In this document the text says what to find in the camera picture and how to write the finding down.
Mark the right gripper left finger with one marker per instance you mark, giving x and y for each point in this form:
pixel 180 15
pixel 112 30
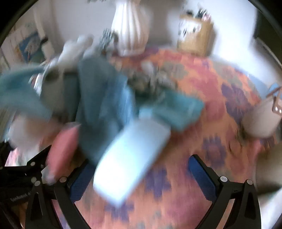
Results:
pixel 70 189

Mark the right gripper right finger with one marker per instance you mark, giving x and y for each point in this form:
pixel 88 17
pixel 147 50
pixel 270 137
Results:
pixel 245 212

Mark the pink bean bag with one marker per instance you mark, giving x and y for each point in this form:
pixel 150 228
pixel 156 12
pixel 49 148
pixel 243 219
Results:
pixel 62 150

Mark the light blue paper bag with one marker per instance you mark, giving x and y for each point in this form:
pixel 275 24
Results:
pixel 128 158

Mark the teal blue towel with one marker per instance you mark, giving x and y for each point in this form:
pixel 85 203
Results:
pixel 98 97

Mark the white plush toy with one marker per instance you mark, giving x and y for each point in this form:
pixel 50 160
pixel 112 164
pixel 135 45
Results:
pixel 72 53

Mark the stack of books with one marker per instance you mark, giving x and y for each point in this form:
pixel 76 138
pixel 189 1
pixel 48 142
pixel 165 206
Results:
pixel 22 45

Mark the checkered ribbon ornament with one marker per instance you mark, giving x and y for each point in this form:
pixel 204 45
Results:
pixel 107 37

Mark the white ribbed vase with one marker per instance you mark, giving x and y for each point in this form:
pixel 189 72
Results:
pixel 131 26

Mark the cardboard pen holder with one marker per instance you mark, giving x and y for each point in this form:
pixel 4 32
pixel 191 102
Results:
pixel 194 33

